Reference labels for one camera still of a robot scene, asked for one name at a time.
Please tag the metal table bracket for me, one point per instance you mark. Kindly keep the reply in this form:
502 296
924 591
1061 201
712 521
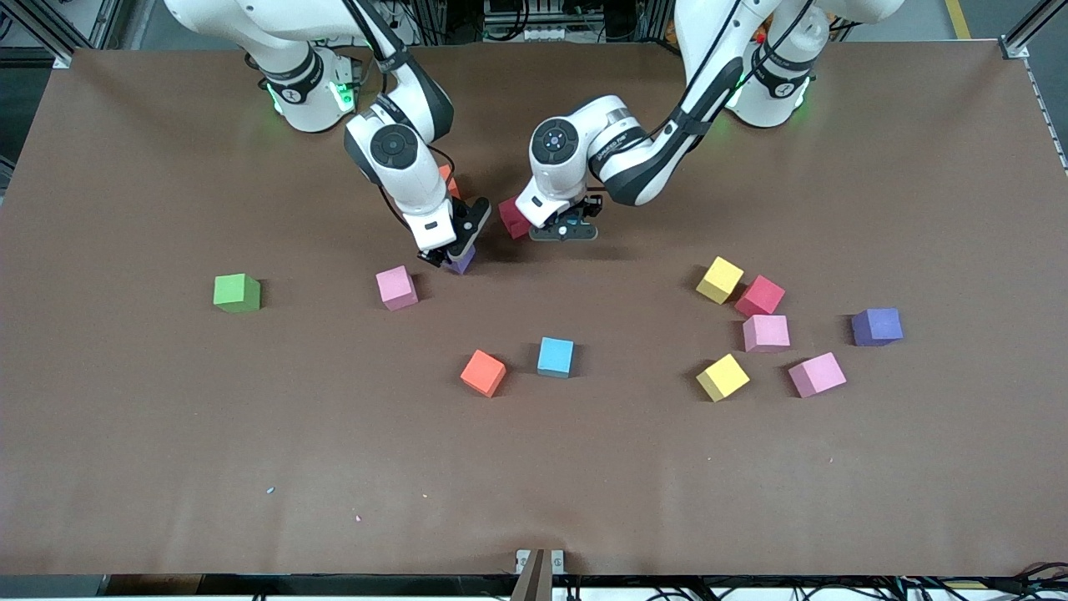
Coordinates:
522 558

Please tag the dark equipment box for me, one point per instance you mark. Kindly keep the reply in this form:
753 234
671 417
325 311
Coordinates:
542 12

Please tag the brown camera mount pole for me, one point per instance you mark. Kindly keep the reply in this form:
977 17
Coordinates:
534 584

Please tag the bag of orange objects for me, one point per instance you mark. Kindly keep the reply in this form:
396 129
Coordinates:
670 32

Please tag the pink foam cube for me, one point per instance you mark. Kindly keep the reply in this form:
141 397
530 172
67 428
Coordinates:
396 288
766 333
817 375

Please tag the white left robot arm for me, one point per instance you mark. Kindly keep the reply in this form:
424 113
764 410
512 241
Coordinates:
555 142

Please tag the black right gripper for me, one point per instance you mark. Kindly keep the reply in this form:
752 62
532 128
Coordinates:
458 248

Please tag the white power strip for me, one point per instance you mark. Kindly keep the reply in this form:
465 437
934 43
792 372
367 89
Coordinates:
338 17

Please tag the yellow foam cube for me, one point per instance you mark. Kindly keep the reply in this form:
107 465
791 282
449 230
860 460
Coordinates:
722 377
719 280

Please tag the red foam cube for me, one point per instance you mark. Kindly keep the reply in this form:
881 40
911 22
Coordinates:
511 219
760 296

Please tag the green foam cube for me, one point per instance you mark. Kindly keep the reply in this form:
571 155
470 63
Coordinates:
237 293

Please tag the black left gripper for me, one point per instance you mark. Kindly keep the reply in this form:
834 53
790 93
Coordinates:
592 208

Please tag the purple foam cube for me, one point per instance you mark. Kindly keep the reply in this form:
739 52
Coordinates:
877 326
464 264

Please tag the orange foam cube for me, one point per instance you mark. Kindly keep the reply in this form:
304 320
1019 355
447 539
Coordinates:
450 185
484 373

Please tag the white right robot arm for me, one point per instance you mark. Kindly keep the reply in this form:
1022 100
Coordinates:
394 146

